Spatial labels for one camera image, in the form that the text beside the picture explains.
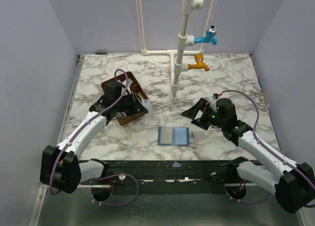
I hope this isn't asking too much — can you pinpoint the pale patterned card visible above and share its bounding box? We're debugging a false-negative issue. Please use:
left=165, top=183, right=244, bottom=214
left=142, top=99, right=154, bottom=117

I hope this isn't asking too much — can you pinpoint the blue leather card holder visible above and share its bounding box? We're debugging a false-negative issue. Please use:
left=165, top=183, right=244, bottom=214
left=157, top=126, right=193, bottom=146

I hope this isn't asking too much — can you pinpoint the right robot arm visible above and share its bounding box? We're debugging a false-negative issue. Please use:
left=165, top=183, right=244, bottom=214
left=181, top=98, right=315, bottom=213

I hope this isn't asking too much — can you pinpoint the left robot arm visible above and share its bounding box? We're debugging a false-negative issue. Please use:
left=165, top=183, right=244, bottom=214
left=40, top=80, right=148, bottom=194

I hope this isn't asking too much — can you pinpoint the woven brown basket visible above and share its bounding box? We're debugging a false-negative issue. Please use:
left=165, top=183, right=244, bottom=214
left=101, top=71, right=149, bottom=126

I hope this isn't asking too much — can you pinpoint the orange plastic faucet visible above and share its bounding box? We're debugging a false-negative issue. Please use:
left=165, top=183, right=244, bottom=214
left=188, top=54, right=210, bottom=71

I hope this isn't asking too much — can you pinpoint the blue plastic faucet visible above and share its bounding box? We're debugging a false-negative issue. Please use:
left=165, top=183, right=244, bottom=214
left=194, top=25, right=218, bottom=45

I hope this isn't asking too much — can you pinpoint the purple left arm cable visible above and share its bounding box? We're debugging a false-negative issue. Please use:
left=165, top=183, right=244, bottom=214
left=48, top=68, right=140, bottom=207

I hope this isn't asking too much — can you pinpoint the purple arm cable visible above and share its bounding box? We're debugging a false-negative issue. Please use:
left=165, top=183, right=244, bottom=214
left=48, top=68, right=140, bottom=207
left=218, top=90, right=315, bottom=208

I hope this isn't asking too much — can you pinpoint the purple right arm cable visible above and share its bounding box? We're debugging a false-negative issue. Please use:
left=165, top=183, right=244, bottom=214
left=218, top=90, right=315, bottom=208

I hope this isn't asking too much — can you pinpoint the black mounting rail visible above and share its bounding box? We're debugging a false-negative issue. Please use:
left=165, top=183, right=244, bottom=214
left=83, top=157, right=247, bottom=198

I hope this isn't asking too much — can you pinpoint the white pvc pipe frame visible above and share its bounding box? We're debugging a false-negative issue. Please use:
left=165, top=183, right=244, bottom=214
left=135, top=0, right=217, bottom=102

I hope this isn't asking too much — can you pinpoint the aluminium frame rail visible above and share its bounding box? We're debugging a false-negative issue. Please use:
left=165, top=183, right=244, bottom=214
left=28, top=55, right=85, bottom=226

